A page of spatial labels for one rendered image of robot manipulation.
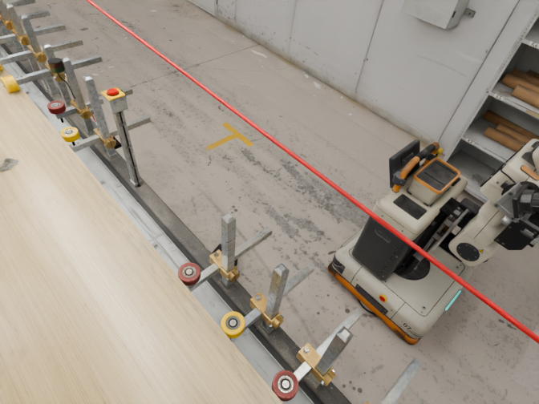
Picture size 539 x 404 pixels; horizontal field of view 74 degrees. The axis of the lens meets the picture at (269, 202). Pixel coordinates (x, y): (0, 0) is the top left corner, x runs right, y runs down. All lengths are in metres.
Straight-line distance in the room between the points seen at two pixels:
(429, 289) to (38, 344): 1.89
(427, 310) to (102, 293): 1.65
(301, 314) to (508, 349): 1.27
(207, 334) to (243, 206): 1.60
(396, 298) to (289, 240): 0.83
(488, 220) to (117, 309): 1.56
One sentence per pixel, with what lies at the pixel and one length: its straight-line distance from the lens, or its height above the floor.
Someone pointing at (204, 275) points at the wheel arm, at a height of 0.82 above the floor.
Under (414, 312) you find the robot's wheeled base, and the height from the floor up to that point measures 0.28.
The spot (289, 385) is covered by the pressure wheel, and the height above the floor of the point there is 0.90.
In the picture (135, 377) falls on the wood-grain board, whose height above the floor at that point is 0.90.
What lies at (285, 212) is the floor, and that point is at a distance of 2.70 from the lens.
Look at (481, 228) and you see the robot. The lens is 1.85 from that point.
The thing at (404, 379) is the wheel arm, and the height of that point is 0.84.
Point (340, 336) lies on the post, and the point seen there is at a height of 1.13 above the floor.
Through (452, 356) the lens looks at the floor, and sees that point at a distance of 2.52.
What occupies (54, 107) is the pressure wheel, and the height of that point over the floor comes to 0.91.
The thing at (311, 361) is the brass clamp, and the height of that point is 0.83.
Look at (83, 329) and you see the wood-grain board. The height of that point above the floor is 0.90.
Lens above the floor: 2.06
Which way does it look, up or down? 49 degrees down
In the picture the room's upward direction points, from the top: 8 degrees clockwise
